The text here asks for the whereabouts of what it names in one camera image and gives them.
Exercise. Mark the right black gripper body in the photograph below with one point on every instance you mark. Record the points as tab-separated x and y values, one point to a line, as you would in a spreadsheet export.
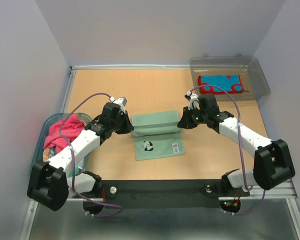
195	117

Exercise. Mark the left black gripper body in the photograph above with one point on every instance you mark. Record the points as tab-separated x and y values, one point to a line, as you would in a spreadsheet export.
120	125

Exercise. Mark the red blue cat towel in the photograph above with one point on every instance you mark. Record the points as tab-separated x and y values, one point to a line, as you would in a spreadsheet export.
231	83

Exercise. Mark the mint green towel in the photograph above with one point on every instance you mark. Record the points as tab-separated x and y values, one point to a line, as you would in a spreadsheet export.
156	135

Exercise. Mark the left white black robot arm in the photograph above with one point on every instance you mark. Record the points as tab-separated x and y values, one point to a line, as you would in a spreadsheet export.
63	163

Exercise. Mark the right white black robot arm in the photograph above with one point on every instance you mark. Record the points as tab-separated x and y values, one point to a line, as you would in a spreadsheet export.
272	161

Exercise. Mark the pink towel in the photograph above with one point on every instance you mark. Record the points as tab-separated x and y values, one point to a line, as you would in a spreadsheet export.
70	129

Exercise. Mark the clear grey plastic bin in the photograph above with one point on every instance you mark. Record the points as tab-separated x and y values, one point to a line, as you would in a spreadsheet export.
241	76

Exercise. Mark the patterned light blue towel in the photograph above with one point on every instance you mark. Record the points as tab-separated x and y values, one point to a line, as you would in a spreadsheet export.
51	152

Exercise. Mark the teal plastic laundry bin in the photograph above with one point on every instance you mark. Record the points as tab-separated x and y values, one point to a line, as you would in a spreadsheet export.
38	152

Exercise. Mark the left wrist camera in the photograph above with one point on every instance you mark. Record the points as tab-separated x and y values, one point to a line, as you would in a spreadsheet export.
121	101

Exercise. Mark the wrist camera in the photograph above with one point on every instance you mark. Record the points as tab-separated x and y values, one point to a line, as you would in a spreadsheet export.
121	101
193	102

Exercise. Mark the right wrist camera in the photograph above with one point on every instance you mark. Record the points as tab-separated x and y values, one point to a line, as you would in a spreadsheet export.
193	102

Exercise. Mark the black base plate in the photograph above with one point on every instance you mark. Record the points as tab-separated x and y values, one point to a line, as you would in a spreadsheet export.
196	201

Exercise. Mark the aluminium front rail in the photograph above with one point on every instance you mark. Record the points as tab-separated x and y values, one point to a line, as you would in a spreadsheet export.
52	191

